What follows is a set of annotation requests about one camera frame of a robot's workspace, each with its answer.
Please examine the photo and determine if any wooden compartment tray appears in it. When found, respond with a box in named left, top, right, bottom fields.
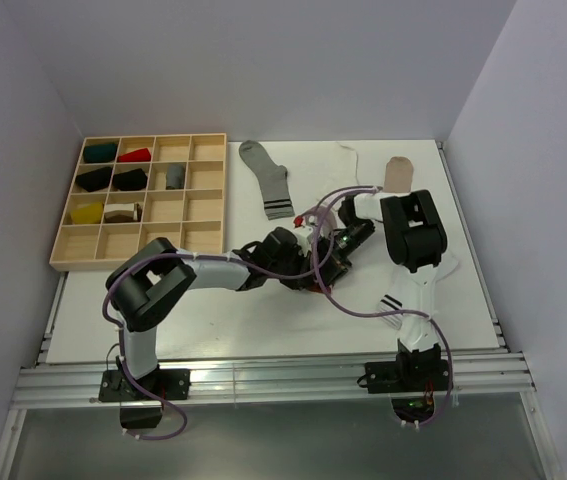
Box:
left=49, top=133, right=227, bottom=272

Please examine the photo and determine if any rolled yellow sock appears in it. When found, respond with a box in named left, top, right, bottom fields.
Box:
left=69, top=202, right=104, bottom=225

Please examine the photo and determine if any rolled black sock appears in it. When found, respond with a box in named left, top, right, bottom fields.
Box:
left=112, top=168, right=148, bottom=192

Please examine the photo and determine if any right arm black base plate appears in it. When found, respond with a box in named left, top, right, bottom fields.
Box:
left=357, top=356, right=452, bottom=394

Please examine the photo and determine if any grey sock with black stripes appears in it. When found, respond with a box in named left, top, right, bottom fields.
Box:
left=239, top=140, right=295, bottom=220

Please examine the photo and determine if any beige sock with rust stripes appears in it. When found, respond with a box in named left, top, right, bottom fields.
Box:
left=301, top=205, right=347, bottom=292

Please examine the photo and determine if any rolled red sock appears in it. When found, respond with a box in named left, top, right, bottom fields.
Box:
left=117, top=148, right=152, bottom=163

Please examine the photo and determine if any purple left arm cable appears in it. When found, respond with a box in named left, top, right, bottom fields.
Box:
left=101, top=212, right=329, bottom=442

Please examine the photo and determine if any aluminium extrusion rail frame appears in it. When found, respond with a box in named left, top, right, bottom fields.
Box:
left=0, top=142, right=564, bottom=480

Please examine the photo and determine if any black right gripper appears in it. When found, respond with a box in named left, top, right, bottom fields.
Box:
left=316, top=220, right=377, bottom=290

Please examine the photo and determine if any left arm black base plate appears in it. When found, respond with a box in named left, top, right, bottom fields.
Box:
left=98, top=368, right=191, bottom=403

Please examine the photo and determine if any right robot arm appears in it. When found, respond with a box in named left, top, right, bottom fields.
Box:
left=326, top=186, right=449, bottom=390

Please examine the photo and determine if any plain white sock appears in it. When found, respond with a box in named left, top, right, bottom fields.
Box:
left=318, top=142, right=360, bottom=198

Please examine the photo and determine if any white sock with black stripes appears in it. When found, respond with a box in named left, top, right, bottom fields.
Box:
left=378, top=253, right=459, bottom=330

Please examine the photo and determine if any dark grey sock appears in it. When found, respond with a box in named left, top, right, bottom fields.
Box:
left=165, top=163, right=186, bottom=190

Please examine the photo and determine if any rolled green sock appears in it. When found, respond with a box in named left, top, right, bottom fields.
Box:
left=82, top=142, right=118, bottom=164

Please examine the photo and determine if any beige red reindeer sock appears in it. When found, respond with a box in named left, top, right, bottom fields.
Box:
left=383, top=156, right=414, bottom=194

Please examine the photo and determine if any rolled brown white sock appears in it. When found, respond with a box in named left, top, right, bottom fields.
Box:
left=103, top=202, right=142, bottom=223

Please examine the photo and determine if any rolled dark sock in tray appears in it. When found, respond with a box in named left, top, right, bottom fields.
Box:
left=75, top=167, right=112, bottom=193

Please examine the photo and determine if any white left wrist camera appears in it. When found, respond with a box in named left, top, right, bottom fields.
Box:
left=293, top=214, right=319, bottom=251

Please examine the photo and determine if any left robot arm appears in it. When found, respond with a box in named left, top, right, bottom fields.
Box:
left=102, top=227, right=314, bottom=399

